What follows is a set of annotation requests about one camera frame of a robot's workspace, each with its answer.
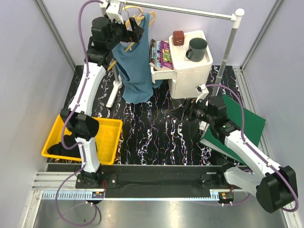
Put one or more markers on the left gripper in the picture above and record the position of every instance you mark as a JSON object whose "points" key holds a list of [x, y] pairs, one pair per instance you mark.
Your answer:
{"points": [[132, 35]]}

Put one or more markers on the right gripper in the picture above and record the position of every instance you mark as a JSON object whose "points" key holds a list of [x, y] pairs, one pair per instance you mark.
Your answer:
{"points": [[190, 107]]}

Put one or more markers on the orange-yellow plastic hanger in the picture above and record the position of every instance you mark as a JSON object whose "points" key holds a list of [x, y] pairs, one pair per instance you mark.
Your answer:
{"points": [[138, 18]]}

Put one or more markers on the blue tank top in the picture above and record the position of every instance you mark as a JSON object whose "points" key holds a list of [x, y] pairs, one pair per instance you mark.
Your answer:
{"points": [[134, 68]]}

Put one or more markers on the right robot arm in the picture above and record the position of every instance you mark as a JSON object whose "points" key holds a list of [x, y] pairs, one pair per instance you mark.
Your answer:
{"points": [[274, 186]]}

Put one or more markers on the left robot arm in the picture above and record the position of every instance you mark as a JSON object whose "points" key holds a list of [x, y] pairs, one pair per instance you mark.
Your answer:
{"points": [[106, 35]]}

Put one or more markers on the dark brown book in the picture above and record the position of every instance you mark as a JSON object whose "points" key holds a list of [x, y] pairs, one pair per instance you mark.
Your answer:
{"points": [[152, 53]]}

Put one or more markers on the blue book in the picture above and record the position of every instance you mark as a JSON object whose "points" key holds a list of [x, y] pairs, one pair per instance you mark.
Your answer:
{"points": [[158, 56]]}

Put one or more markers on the purple book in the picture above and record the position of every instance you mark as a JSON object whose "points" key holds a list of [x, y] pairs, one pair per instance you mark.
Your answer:
{"points": [[166, 60]]}

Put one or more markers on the brown cube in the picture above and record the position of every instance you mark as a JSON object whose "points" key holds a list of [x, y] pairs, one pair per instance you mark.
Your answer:
{"points": [[178, 38]]}

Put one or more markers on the white side cabinet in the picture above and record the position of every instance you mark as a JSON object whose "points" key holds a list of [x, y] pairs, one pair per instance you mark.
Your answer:
{"points": [[186, 74]]}

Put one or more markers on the green folder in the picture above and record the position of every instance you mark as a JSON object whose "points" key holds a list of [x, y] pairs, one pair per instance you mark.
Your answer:
{"points": [[253, 129]]}

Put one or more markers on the dark green mug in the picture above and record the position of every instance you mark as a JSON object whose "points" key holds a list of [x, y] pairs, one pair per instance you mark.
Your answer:
{"points": [[197, 49]]}

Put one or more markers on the yellow plastic bin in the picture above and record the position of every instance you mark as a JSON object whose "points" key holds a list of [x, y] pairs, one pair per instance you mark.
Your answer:
{"points": [[107, 140]]}

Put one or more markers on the white clothes rack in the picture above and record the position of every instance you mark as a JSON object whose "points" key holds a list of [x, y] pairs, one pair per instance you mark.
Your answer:
{"points": [[235, 18]]}

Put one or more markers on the black cloth in bin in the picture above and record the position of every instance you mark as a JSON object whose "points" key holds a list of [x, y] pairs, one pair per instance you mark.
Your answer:
{"points": [[59, 150]]}

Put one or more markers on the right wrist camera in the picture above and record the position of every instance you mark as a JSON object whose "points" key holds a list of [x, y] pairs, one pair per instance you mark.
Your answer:
{"points": [[202, 91]]}

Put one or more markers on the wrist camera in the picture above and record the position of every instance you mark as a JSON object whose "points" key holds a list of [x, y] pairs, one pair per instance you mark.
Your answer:
{"points": [[114, 10], [202, 91]]}

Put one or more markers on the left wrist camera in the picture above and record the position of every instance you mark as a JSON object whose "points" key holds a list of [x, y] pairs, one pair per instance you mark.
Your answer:
{"points": [[114, 10]]}

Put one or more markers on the aluminium frame rail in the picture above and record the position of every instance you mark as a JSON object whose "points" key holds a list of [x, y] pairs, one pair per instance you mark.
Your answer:
{"points": [[55, 186]]}

